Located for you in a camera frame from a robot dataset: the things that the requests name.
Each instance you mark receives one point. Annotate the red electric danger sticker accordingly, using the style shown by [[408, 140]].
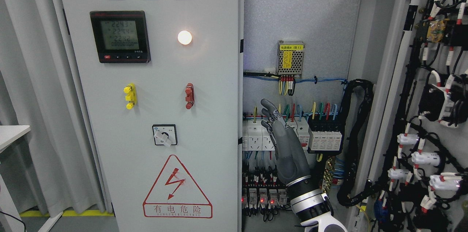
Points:
[[175, 194]]

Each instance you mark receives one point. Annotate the black digital power meter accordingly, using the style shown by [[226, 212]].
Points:
[[121, 36]]

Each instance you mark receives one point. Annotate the white indicator light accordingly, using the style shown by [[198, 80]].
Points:
[[184, 37]]

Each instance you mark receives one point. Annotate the white socket breaker row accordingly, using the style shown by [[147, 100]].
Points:
[[256, 138]]

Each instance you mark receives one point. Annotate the black surge protector block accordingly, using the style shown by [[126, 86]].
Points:
[[325, 136]]

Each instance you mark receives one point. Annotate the grey curtain left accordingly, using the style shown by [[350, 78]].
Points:
[[55, 166]]

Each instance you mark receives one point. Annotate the grey robot hand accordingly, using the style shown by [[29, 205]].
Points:
[[290, 159]]

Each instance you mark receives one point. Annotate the relay row with red leds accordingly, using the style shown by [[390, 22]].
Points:
[[259, 198]]

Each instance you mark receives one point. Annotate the grey cabinet door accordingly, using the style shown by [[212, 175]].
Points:
[[207, 134], [411, 172]]

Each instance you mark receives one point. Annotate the white desk edge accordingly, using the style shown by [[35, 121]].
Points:
[[9, 134]]

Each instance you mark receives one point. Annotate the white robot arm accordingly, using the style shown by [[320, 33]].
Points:
[[312, 206]]

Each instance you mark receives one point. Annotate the left door rotary switch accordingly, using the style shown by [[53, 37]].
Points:
[[165, 135]]

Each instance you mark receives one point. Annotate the metal mesh power supply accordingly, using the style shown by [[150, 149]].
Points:
[[290, 58]]

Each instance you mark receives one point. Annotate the yellow terminal post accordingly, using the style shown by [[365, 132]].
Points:
[[131, 98]]

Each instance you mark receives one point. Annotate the red terminal post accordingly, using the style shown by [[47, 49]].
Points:
[[189, 98]]

